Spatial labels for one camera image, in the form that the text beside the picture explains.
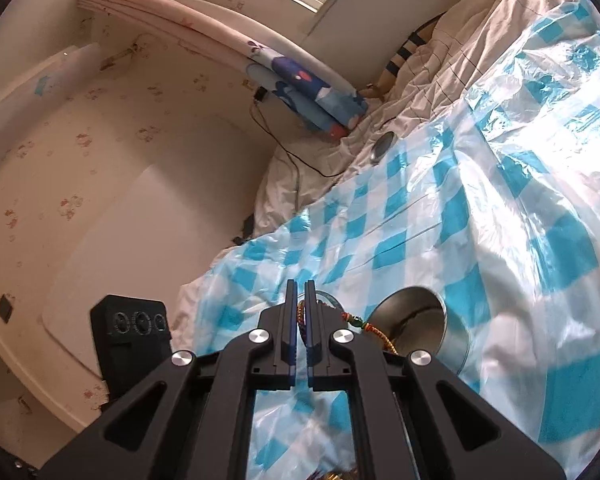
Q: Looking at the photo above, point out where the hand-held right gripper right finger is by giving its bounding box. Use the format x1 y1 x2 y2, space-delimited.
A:
305 280 567 480

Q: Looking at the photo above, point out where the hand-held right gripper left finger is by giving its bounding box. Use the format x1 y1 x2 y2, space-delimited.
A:
38 280 299 480

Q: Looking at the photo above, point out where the amber bead bracelet red cord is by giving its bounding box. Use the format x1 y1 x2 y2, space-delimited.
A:
298 290 398 356

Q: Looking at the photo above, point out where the round metal tin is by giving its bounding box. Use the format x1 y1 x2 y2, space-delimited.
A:
367 286 473 376

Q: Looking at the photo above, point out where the large white board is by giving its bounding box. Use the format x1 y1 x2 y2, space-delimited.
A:
42 162 268 386

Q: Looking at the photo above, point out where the round metal lid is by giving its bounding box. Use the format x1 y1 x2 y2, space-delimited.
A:
371 131 398 167

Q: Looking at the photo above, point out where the blue white checkered plastic sheet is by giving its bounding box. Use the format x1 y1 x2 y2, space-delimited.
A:
195 0 600 480

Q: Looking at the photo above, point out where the pink blue printed curtain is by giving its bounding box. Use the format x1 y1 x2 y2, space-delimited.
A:
77 0 368 138

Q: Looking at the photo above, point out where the white board with blue stain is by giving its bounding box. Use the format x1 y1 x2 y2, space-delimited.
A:
0 42 103 128

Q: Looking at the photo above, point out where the striped cloth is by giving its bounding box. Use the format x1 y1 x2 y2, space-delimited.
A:
380 15 448 91

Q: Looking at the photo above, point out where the black cable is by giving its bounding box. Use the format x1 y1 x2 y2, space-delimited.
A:
250 100 361 211

